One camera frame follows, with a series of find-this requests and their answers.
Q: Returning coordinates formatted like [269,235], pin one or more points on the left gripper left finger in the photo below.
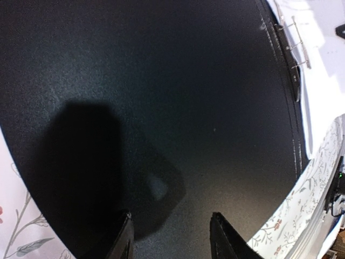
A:
[118,240]

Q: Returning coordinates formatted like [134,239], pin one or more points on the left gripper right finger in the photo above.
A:
[226,242]

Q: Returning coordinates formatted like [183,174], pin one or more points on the blue file folder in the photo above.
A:
[172,110]

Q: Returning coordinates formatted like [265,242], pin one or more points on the floral patterned table mat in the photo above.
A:
[25,233]

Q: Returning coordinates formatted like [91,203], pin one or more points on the aluminium front rail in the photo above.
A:
[310,242]

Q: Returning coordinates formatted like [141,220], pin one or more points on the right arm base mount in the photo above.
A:
[335,190]

